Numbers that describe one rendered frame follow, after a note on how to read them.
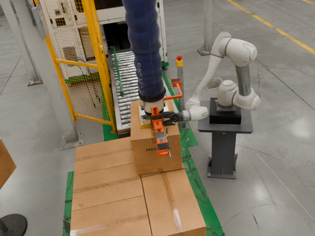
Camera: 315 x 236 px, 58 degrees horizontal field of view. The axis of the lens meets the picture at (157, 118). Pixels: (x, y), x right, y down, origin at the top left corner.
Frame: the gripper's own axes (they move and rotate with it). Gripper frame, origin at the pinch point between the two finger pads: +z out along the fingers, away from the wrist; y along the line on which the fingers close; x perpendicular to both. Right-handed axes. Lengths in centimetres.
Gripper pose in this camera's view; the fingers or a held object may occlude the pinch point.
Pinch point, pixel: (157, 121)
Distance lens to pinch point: 222.5
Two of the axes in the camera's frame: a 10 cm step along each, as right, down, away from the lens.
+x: -1.9, -5.6, 8.1
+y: 0.9, 8.1, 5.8
